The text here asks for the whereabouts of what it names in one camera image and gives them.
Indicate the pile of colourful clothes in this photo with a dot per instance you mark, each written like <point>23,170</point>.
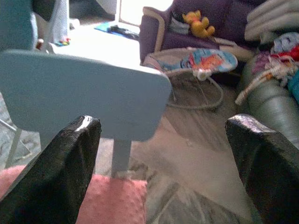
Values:
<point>287,53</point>

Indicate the small colourful toy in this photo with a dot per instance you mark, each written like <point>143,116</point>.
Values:
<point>64,41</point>

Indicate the light blue child chair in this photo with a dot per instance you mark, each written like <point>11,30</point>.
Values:
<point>81,93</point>

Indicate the yellow plush toy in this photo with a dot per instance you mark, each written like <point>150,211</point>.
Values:
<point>201,25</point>

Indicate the black cloth item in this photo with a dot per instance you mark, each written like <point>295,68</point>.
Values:
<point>123,31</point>

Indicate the white dotted cloth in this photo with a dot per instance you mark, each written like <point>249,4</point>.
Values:
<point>59,21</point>

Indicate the pink dimpled pillow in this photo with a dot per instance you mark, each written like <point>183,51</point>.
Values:
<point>112,200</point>

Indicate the colourful baby bouncer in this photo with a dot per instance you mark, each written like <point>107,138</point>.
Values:
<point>210,60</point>

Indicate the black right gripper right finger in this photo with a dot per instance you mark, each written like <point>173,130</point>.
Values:
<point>268,168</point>

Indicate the white folded blanket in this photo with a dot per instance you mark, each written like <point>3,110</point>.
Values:
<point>268,18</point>

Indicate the green leather sofa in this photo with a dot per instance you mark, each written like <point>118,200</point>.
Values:
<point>268,105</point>

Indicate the purple armchair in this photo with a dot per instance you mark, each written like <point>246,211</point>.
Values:
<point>222,14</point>

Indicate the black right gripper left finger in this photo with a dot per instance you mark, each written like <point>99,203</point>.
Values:
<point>53,168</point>

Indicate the blue mat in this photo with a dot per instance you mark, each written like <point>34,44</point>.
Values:
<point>104,26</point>

